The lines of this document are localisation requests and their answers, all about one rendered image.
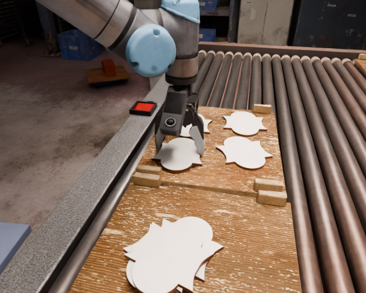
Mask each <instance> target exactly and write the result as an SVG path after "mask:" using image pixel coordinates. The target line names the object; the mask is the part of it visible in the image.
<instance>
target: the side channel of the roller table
mask: <svg viewBox="0 0 366 293"><path fill-rule="evenodd" d="M201 50H205V51H206V53H208V52H209V51H214V52H215V53H217V52H218V51H223V52H224V55H225V54H226V53H227V52H229V51H230V52H232V53H233V55H235V54H236V53H237V52H241V53H242V55H243V56H244V54H245V53H247V52H249V53H251V55H252V57H253V55H254V54H256V53H259V54H260V55H261V58H262V57H263V55H264V54H266V53H267V54H269V55H270V57H271V58H272V56H273V55H275V54H278V55H279V56H280V57H281V58H282V56H284V55H288V56H289V57H290V59H291V57H292V56H294V55H297V56H298V57H299V58H300V59H301V58H302V57H303V56H308V57H309V58H310V60H311V58H312V57H315V56H316V57H318V58H320V60H321V59H322V58H324V57H327V58H329V59H330V60H332V59H333V58H338V59H340V60H341V61H342V60H343V59H345V58H348V59H350V60H351V61H352V60H354V59H358V57H359V54H360V53H363V54H366V51H365V50H353V49H332V48H311V47H290V46H279V45H257V44H236V43H224V42H203V41H201V42H200V43H199V48H198V53H199V51H201Z"/></svg>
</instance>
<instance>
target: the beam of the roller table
mask: <svg viewBox="0 0 366 293"><path fill-rule="evenodd" d="M169 85H173V84H169V83H167V82H166V81H165V73H164V74H163V76H162V77H161V78H160V80H159V81H158V82H157V83H156V84H155V86H154V87H153V88H152V89H151V90H150V92H149V93H148V94H147V96H146V97H145V98H144V99H143V100H142V101H144V102H147V101H153V102H155V103H157V108H156V109H155V111H154V112H153V114H152V115H151V116H141V115H130V116H129V118H128V119H127V120H126V121H125V122H124V124H123V125H122V126H121V127H120V128H119V130H118V131H117V133H115V135H114V136H113V137H112V139H111V140H110V141H109V142H108V143H107V144H106V146H105V147H104V148H103V149H102V150H101V152H100V153H99V155H98V156H97V157H96V158H95V159H94V161H93V162H92V163H91V164H90V165H89V166H88V168H87V169H86V171H85V172H84V173H83V174H82V175H81V177H80V178H79V179H78V180H77V181H76V183H75V184H74V185H73V186H72V187H71V189H70V190H69V191H68V193H67V194H66V195H65V196H64V197H63V199H62V200H61V201H60V202H59V203H58V205H57V206H56V207H55V208H54V210H53V211H52V212H51V213H50V215H49V216H48V217H47V218H46V219H45V221H44V222H43V223H42V224H41V225H40V227H39V228H38V230H37V231H36V232H35V233H34V234H33V236H32V237H31V238H30V239H29V240H28V241H27V243H26V244H25V246H24V247H22V249H21V250H20V252H19V253H18V254H17V255H16V256H15V258H14V259H13V260H12V261H11V262H10V263H9V265H8V266H7V268H6V269H5V270H4V271H3V272H2V274H1V275H0V293H48V291H49V290H50V288H51V286H52V285H53V283H54V282H55V280H56V279H57V277H58V275H59V274H60V272H61V271H62V269H63V268H64V266H65V264H66V263H67V261H68V260H69V258H70V257H71V255H72V253H73V252H74V250H75V249H76V247H77V245H78V244H79V242H80V241H81V239H82V237H83V236H84V234H85V233H86V231H87V230H88V228H89V226H90V225H91V223H92V222H93V220H94V218H95V217H96V215H97V214H98V212H99V211H100V209H101V207H102V206H103V204H104V203H105V201H106V200H107V198H108V196H109V195H110V193H111V192H112V190H113V188H114V187H115V185H116V184H117V182H118V181H119V179H120V177H121V176H122V174H123V173H124V171H125V169H126V168H127V166H128V165H129V163H130V161H131V160H132V158H133V157H134V155H135V154H136V152H137V150H138V149H139V147H140V146H141V144H142V143H143V141H144V139H145V138H146V136H147V134H148V133H149V132H150V129H151V128H152V127H153V125H154V123H155V121H156V119H157V117H158V115H159V113H160V112H161V110H162V108H163V106H164V103H165V100H166V95H167V90H168V87H169Z"/></svg>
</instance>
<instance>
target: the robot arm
mask: <svg viewBox="0 0 366 293"><path fill-rule="evenodd" d="M36 1H37V2H39V3H40V4H41V5H43V6H45V7H46V8H48V9H49V10H51V11H52V12H53V13H55V14H57V15H58V16H60V17H61V18H62V19H64V20H65V21H67V22H69V23H70V24H72V25H73V26H74V27H76V28H78V29H79V30H81V31H82V32H83V33H85V34H86V35H88V36H90V37H91V38H93V39H94V40H95V41H97V42H99V43H100V44H102V45H103V46H104V47H105V48H106V50H107V51H108V52H110V53H115V54H116V55H118V56H119V57H121V58H122V59H124V60H125V61H127V62H128V64H129V66H130V67H131V68H132V69H133V70H134V71H136V72H137V73H138V74H140V75H142V76H144V77H159V76H161V75H163V74H164V73H165V81H166V82H167V83H169V84H173V85H169V87H168V90H167V95H166V100H165V103H164V106H163V108H162V110H161V112H160V113H159V115H158V117H157V119H156V121H155V144H156V149H157V151H158V152H159V151H160V149H161V147H162V143H163V141H164V139H165V135H172V136H176V137H178V136H180V135H181V130H182V126H184V127H185V128H186V127H187V126H188V125H190V124H192V127H191V128H190V129H189V135H190V136H191V137H192V138H193V139H194V141H195V146H196V147H197V149H198V154H199V155H200V156H203V154H204V149H205V138H204V122H203V120H202V118H201V117H200V116H199V115H198V106H199V93H198V92H192V84H193V83H194V82H196V80H197V73H198V61H199V54H198V48H199V24H200V15H199V2H198V0H162V5H161V8H157V9H143V10H139V9H137V8H136V7H135V6H134V5H133V4H132V3H130V2H129V1H128V0H36ZM195 95H196V96H195Z"/></svg>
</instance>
